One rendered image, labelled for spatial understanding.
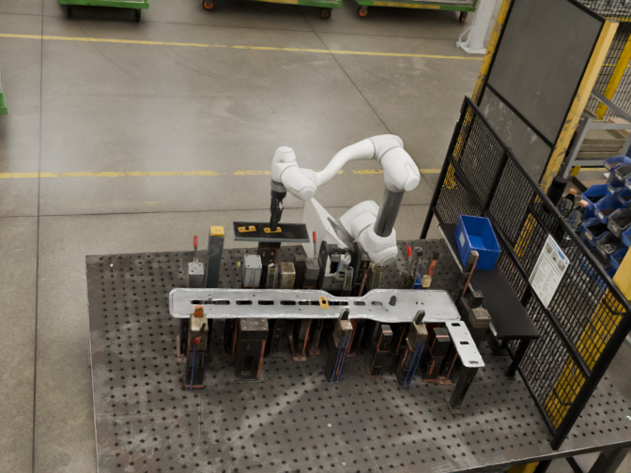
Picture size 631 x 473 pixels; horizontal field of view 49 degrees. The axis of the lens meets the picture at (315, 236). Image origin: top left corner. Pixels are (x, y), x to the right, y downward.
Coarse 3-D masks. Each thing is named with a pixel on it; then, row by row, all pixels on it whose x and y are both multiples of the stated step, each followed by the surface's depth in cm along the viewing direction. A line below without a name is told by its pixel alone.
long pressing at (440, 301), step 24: (192, 288) 317; (216, 288) 320; (192, 312) 305; (216, 312) 307; (240, 312) 310; (264, 312) 313; (288, 312) 315; (312, 312) 318; (336, 312) 321; (360, 312) 324; (384, 312) 327; (408, 312) 330; (432, 312) 333; (456, 312) 336
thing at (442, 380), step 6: (462, 342) 324; (450, 348) 328; (450, 354) 329; (456, 354) 330; (444, 360) 334; (450, 360) 332; (444, 366) 334; (450, 366) 334; (444, 372) 336; (450, 372) 337; (438, 378) 339; (444, 378) 339; (444, 384) 336; (450, 384) 337
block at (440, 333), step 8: (440, 328) 327; (432, 336) 327; (440, 336) 322; (448, 336) 323; (432, 344) 326; (440, 344) 321; (448, 344) 322; (432, 352) 326; (440, 352) 325; (424, 360) 334; (432, 360) 329; (440, 360) 330; (424, 368) 334; (432, 368) 331; (424, 376) 334; (432, 376) 335
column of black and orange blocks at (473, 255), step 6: (474, 252) 344; (468, 258) 347; (474, 258) 343; (468, 264) 347; (474, 264) 346; (462, 270) 352; (468, 270) 348; (462, 276) 353; (468, 276) 350; (462, 282) 353; (468, 282) 353; (456, 288) 359; (462, 288) 355; (456, 294) 359; (462, 294) 357; (456, 300) 360; (456, 306) 363
